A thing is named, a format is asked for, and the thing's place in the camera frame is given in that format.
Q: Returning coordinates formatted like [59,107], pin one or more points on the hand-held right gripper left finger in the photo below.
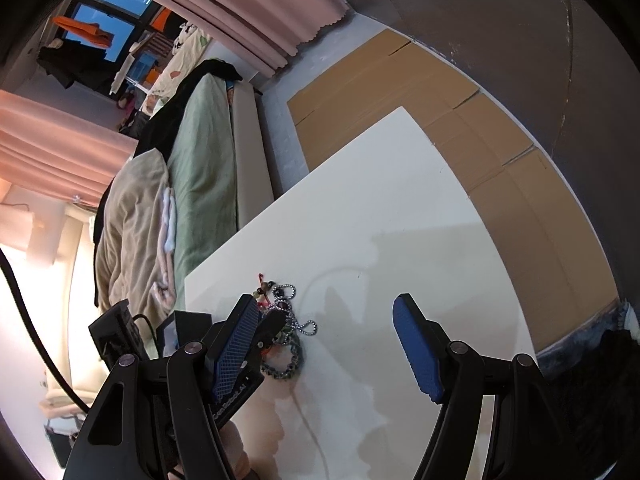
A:
[235,350]

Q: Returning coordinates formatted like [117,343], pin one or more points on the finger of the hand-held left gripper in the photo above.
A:
[272,327]

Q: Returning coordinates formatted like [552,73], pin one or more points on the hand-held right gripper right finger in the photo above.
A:
[415,355]

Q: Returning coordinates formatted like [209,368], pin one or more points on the black jewelry box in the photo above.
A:
[192,327]

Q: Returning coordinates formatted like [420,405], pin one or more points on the person's left hand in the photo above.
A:
[239,452]

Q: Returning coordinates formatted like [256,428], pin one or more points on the cream padded headboard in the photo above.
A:
[77,300]

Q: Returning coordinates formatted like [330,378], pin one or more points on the beige blanket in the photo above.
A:
[130,220]

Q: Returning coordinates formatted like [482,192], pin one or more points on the pink and white fluffy cloth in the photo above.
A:
[168,220]

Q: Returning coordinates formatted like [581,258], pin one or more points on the bed with green sheet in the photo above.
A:
[205,175]

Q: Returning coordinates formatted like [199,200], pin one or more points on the pink curtain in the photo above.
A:
[240,5]
[60,145]

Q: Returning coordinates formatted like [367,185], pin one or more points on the flat cardboard sheet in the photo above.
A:
[500,125]

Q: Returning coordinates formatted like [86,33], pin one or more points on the black jacket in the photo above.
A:
[200,74]

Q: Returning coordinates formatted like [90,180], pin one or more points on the white folding table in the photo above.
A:
[131,62]

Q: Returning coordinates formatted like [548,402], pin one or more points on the hanging black clothes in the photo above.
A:
[70,62]

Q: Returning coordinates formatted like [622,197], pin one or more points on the floral quilt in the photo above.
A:
[187,45]

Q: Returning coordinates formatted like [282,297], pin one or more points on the hanging orange cloth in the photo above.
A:
[85,32]

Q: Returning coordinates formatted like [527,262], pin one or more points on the orange storage box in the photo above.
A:
[161,20]

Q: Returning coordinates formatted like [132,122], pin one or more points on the window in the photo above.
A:
[105,5]

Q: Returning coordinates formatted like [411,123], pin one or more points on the white cloth on wall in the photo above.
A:
[35,232]

